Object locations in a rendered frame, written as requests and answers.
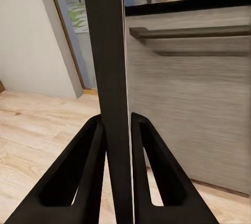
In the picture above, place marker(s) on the fixed window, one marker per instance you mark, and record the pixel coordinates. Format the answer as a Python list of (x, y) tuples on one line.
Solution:
[(73, 18)]

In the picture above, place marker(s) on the dishwasher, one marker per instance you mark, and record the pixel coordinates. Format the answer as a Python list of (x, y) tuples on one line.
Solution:
[(189, 73)]

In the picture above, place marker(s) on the poster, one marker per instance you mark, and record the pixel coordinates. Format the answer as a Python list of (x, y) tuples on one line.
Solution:
[(106, 22)]

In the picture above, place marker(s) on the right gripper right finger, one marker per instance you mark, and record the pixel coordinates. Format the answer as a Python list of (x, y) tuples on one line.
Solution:
[(183, 204)]

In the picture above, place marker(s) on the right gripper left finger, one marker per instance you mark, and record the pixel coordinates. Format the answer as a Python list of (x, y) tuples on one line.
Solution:
[(70, 191)]

